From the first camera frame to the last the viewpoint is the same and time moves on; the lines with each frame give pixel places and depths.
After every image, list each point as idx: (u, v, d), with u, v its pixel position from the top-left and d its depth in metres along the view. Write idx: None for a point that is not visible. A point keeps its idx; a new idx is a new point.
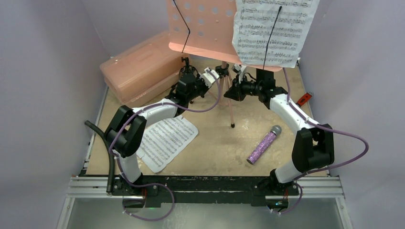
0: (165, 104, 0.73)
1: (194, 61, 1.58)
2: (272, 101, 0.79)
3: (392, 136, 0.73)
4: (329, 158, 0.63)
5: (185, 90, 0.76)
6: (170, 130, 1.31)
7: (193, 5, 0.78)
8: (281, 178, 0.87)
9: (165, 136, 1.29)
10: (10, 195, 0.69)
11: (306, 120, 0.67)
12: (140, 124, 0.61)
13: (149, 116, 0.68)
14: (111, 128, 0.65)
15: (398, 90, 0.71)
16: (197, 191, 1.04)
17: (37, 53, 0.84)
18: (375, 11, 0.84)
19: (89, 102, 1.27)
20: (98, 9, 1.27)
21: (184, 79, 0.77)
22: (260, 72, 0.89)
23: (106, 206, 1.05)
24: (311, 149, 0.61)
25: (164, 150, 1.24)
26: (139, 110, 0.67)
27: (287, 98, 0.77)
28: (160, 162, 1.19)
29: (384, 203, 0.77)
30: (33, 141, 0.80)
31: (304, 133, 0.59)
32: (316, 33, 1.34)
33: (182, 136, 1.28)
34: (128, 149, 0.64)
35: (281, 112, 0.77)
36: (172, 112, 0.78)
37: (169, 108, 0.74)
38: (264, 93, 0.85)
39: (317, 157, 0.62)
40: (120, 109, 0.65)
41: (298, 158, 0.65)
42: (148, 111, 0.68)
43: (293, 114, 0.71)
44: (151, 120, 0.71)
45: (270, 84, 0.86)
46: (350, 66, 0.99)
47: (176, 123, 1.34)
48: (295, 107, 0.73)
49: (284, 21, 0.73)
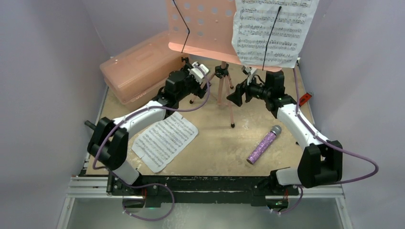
0: (150, 109, 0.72)
1: (193, 61, 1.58)
2: (281, 110, 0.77)
3: (393, 136, 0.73)
4: (336, 175, 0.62)
5: (174, 88, 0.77)
6: (170, 130, 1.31)
7: (193, 5, 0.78)
8: (281, 180, 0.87)
9: (165, 136, 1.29)
10: (10, 195, 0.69)
11: (315, 136, 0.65)
12: (121, 137, 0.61)
13: (133, 125, 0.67)
14: (93, 141, 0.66)
15: (398, 90, 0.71)
16: (197, 191, 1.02)
17: (37, 53, 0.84)
18: (375, 10, 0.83)
19: (89, 102, 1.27)
20: (98, 9, 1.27)
21: (172, 78, 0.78)
22: (269, 78, 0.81)
23: (107, 206, 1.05)
24: (318, 165, 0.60)
25: (164, 150, 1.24)
26: (121, 121, 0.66)
27: (296, 109, 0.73)
28: (160, 162, 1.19)
29: (384, 203, 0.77)
30: (33, 142, 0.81)
31: (312, 150, 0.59)
32: (316, 32, 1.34)
33: (183, 136, 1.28)
34: (113, 161, 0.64)
35: (289, 122, 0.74)
36: (160, 116, 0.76)
37: (156, 112, 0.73)
38: (271, 102, 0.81)
39: (324, 173, 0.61)
40: (101, 122, 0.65)
41: (303, 172, 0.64)
42: (131, 120, 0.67)
43: (301, 128, 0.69)
44: (137, 127, 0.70)
45: (279, 91, 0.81)
46: (350, 66, 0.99)
47: (176, 123, 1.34)
48: (304, 119, 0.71)
49: (284, 21, 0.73)
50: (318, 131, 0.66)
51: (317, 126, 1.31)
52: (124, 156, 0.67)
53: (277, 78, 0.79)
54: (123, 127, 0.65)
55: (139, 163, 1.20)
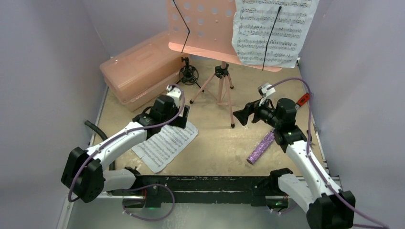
0: (128, 132, 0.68)
1: (193, 61, 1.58)
2: (290, 149, 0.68)
3: (392, 136, 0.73)
4: (346, 224, 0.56)
5: (163, 108, 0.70)
6: (171, 131, 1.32)
7: (193, 5, 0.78)
8: (281, 185, 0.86)
9: (165, 137, 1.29)
10: (9, 195, 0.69)
11: (327, 184, 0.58)
12: (93, 172, 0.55)
13: (108, 153, 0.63)
14: (66, 174, 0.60)
15: (398, 89, 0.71)
16: (197, 191, 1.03)
17: (37, 52, 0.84)
18: (375, 10, 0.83)
19: (88, 102, 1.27)
20: (98, 9, 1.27)
21: (163, 97, 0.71)
22: (280, 109, 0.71)
23: (106, 206, 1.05)
24: (330, 217, 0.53)
25: (164, 150, 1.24)
26: (94, 151, 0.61)
27: (308, 149, 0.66)
28: (159, 162, 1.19)
29: (384, 203, 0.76)
30: (33, 141, 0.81)
31: (323, 201, 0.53)
32: (316, 32, 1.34)
33: (182, 137, 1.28)
34: (89, 193, 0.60)
35: (298, 162, 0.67)
36: (142, 137, 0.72)
37: (136, 135, 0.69)
38: (279, 134, 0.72)
39: (335, 223, 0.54)
40: (73, 154, 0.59)
41: (314, 220, 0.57)
42: (106, 148, 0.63)
43: (312, 171, 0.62)
44: (115, 152, 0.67)
45: (290, 123, 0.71)
46: (350, 66, 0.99)
47: None
48: (316, 163, 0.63)
49: (284, 21, 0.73)
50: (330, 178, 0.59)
51: (317, 126, 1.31)
52: (101, 185, 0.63)
53: (289, 109, 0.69)
54: (97, 157, 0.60)
55: (139, 163, 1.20)
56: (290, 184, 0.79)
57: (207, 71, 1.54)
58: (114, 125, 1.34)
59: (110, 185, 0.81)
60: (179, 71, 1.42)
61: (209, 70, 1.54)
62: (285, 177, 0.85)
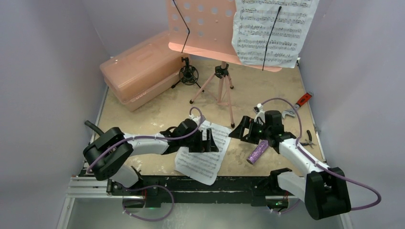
0: (156, 139, 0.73)
1: (193, 61, 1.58)
2: (281, 144, 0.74)
3: (393, 135, 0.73)
4: (344, 204, 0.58)
5: (184, 131, 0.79)
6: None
7: (193, 5, 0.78)
8: (281, 184, 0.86)
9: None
10: (9, 195, 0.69)
11: (316, 164, 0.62)
12: (124, 151, 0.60)
13: (137, 145, 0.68)
14: (95, 146, 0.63)
15: (398, 89, 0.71)
16: (197, 191, 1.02)
17: (37, 52, 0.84)
18: (375, 10, 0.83)
19: (88, 102, 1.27)
20: (98, 9, 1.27)
21: (187, 122, 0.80)
22: (267, 117, 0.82)
23: (107, 206, 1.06)
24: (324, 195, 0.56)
25: (206, 160, 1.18)
26: (130, 137, 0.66)
27: (296, 142, 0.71)
28: (210, 173, 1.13)
29: (383, 203, 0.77)
30: (33, 141, 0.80)
31: (314, 178, 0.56)
32: (316, 32, 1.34)
33: (219, 142, 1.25)
34: (103, 173, 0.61)
35: (291, 156, 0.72)
36: (161, 148, 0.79)
37: (161, 143, 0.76)
38: (272, 138, 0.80)
39: (331, 203, 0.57)
40: (111, 130, 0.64)
41: (311, 205, 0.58)
42: (138, 140, 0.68)
43: (302, 158, 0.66)
44: (140, 149, 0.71)
45: (278, 129, 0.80)
46: (350, 66, 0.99)
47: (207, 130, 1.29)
48: (305, 150, 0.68)
49: (284, 21, 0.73)
50: (318, 160, 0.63)
51: (317, 126, 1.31)
52: (115, 172, 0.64)
53: (274, 115, 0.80)
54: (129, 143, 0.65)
55: (139, 163, 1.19)
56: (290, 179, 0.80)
57: (207, 71, 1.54)
58: (114, 125, 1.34)
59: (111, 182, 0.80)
60: (179, 71, 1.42)
61: (209, 70, 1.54)
62: (285, 174, 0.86)
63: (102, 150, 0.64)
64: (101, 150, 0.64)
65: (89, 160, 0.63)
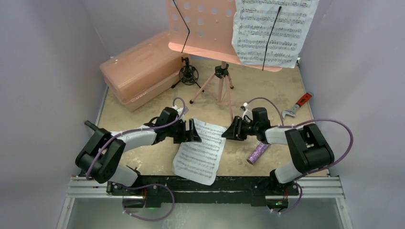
0: (143, 130, 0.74)
1: (193, 61, 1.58)
2: (267, 133, 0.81)
3: (393, 135, 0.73)
4: (326, 151, 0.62)
5: (168, 118, 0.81)
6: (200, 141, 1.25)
7: (193, 5, 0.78)
8: (280, 178, 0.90)
9: (200, 147, 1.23)
10: (10, 195, 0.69)
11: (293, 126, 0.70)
12: (118, 145, 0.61)
13: (126, 139, 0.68)
14: (86, 152, 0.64)
15: (398, 89, 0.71)
16: (197, 191, 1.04)
17: (38, 53, 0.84)
18: (375, 11, 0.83)
19: (88, 102, 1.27)
20: (98, 9, 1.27)
21: (169, 109, 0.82)
22: (254, 113, 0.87)
23: (107, 206, 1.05)
24: (302, 143, 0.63)
25: (204, 160, 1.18)
26: (117, 133, 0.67)
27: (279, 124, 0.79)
28: (209, 174, 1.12)
29: (384, 203, 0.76)
30: (33, 141, 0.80)
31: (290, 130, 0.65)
32: (316, 32, 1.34)
33: (215, 141, 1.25)
34: (103, 173, 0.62)
35: (274, 135, 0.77)
36: (150, 139, 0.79)
37: (148, 134, 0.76)
38: (260, 132, 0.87)
39: (313, 151, 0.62)
40: (98, 132, 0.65)
41: (297, 161, 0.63)
42: (126, 135, 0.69)
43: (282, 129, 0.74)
44: (130, 144, 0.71)
45: (265, 123, 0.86)
46: (350, 67, 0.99)
47: (204, 131, 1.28)
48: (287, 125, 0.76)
49: (284, 21, 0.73)
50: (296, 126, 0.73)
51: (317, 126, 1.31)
52: (113, 171, 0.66)
53: (261, 111, 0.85)
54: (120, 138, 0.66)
55: (139, 163, 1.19)
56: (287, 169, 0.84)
57: (207, 71, 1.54)
58: (114, 125, 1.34)
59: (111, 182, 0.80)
60: (179, 71, 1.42)
61: (209, 70, 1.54)
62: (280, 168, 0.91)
63: (94, 153, 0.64)
64: (93, 154, 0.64)
65: (83, 167, 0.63)
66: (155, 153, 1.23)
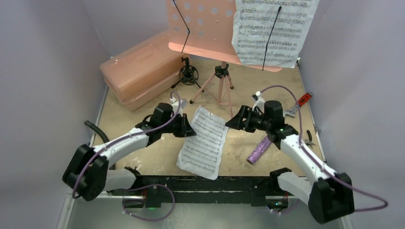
0: (132, 136, 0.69)
1: (193, 61, 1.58)
2: (283, 142, 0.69)
3: (393, 136, 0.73)
4: (348, 209, 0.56)
5: (161, 116, 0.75)
6: (205, 132, 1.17)
7: (193, 5, 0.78)
8: (281, 184, 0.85)
9: (205, 139, 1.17)
10: (10, 195, 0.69)
11: (323, 169, 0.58)
12: (101, 165, 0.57)
13: (113, 152, 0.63)
14: (69, 171, 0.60)
15: (398, 89, 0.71)
16: (197, 191, 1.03)
17: (38, 53, 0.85)
18: (375, 10, 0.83)
19: (89, 102, 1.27)
20: (98, 9, 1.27)
21: (161, 106, 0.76)
22: (267, 109, 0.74)
23: (107, 206, 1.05)
24: (330, 202, 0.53)
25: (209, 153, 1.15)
26: (100, 149, 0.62)
27: (300, 140, 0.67)
28: (213, 168, 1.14)
29: (383, 203, 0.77)
30: (33, 141, 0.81)
31: (321, 185, 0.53)
32: (316, 32, 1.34)
33: (218, 133, 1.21)
34: (90, 192, 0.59)
35: (293, 154, 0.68)
36: (143, 142, 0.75)
37: (139, 140, 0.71)
38: (272, 132, 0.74)
39: (336, 209, 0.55)
40: (79, 150, 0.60)
41: (315, 210, 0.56)
42: (112, 147, 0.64)
43: (306, 159, 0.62)
44: (119, 154, 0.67)
45: (279, 121, 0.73)
46: (350, 67, 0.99)
47: (207, 122, 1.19)
48: (310, 151, 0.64)
49: (284, 21, 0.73)
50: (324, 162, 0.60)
51: (317, 126, 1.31)
52: (102, 186, 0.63)
53: (275, 107, 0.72)
54: (103, 154, 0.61)
55: (139, 163, 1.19)
56: (291, 181, 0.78)
57: (207, 71, 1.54)
58: (114, 125, 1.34)
59: (111, 184, 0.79)
60: (179, 71, 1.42)
61: (209, 70, 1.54)
62: (285, 175, 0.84)
63: (79, 171, 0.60)
64: (78, 172, 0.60)
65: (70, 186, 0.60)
66: (155, 152, 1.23)
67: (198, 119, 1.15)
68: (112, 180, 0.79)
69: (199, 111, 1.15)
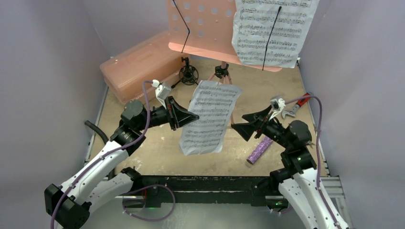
0: (104, 157, 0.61)
1: (193, 61, 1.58)
2: (299, 177, 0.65)
3: (392, 136, 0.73)
4: None
5: (132, 123, 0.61)
6: (208, 109, 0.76)
7: (193, 5, 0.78)
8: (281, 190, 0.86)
9: (209, 116, 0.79)
10: (11, 196, 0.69)
11: (337, 223, 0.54)
12: (70, 208, 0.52)
13: (83, 187, 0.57)
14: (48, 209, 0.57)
15: (397, 90, 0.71)
16: (197, 191, 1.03)
17: (38, 53, 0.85)
18: (375, 10, 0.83)
19: (89, 102, 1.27)
20: (99, 9, 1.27)
21: (127, 110, 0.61)
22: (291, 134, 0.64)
23: (106, 206, 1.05)
24: None
25: (214, 130, 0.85)
26: (68, 188, 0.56)
27: (318, 181, 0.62)
28: (217, 140, 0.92)
29: (382, 203, 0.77)
30: (33, 141, 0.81)
31: None
32: (317, 32, 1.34)
33: (224, 103, 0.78)
34: (72, 225, 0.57)
35: (306, 192, 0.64)
36: (122, 157, 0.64)
37: (115, 158, 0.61)
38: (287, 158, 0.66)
39: None
40: (47, 192, 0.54)
41: None
42: (81, 181, 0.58)
43: (321, 206, 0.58)
44: (96, 182, 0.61)
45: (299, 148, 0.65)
46: (350, 67, 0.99)
47: (212, 96, 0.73)
48: (326, 197, 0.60)
49: (284, 21, 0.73)
50: (340, 217, 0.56)
51: (317, 126, 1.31)
52: (88, 213, 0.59)
53: (302, 136, 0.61)
54: (71, 194, 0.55)
55: (139, 163, 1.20)
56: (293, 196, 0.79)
57: (207, 71, 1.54)
58: (114, 125, 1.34)
59: (106, 197, 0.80)
60: (179, 72, 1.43)
61: (209, 70, 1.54)
62: (287, 185, 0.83)
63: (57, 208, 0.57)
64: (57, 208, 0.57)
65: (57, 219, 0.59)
66: (155, 153, 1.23)
67: (202, 96, 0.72)
68: (102, 196, 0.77)
69: (201, 88, 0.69)
